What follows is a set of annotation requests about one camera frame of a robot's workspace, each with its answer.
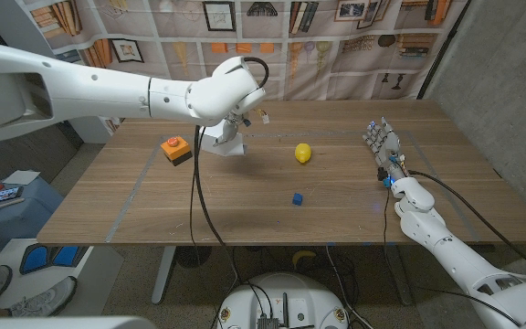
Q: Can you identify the black round fan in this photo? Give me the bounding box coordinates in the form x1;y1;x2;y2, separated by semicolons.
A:
174;245;213;270

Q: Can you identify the white box with blue shapes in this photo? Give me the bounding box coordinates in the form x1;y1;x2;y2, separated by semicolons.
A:
0;237;125;316

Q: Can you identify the dark table leg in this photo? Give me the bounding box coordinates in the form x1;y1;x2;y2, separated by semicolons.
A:
384;245;414;306

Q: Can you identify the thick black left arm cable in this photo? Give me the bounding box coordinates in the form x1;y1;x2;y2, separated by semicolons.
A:
194;56;269;293

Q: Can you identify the black backdrop pole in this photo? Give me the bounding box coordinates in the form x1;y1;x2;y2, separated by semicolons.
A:
416;0;472;101

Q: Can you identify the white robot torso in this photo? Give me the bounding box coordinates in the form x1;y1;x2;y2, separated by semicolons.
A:
216;272;350;329

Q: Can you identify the white table leg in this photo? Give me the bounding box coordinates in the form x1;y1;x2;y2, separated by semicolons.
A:
151;245;177;306

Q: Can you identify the yellow banana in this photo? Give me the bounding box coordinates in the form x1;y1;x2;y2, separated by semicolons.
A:
291;249;318;270

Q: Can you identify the printed bookshelf backdrop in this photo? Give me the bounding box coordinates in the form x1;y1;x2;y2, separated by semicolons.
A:
20;0;469;133

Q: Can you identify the yellow lemon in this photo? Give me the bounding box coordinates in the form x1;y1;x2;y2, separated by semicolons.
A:
294;143;312;165

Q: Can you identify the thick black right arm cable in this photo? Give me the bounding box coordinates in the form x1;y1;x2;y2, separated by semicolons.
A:
407;169;526;281

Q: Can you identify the orange emergency stop button box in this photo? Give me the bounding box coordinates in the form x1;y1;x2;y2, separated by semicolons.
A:
160;135;194;167

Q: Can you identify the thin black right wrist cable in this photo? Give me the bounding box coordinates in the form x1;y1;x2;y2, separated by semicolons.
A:
382;186;392;257

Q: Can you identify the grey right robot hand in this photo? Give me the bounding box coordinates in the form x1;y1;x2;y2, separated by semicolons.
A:
362;117;410;182

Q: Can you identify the white paper milk carton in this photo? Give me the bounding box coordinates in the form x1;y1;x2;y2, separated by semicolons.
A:
198;125;249;158

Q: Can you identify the blue covered stool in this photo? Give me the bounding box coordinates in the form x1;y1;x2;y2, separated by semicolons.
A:
0;175;66;250

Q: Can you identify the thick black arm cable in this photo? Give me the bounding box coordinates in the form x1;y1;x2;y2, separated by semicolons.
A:
194;56;269;293
407;169;526;281

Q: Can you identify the thin black left wrist cable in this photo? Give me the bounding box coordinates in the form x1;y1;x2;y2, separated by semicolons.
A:
188;125;200;250

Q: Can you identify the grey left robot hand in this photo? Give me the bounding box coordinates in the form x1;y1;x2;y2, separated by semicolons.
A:
212;113;251;147

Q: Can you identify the white paper sheet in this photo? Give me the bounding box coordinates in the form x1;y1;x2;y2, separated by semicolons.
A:
1;170;41;186

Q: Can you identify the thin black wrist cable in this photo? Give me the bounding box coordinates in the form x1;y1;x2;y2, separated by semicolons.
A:
188;125;200;250
382;186;392;257

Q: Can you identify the black smartphone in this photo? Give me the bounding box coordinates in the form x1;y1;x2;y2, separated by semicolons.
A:
0;186;25;206

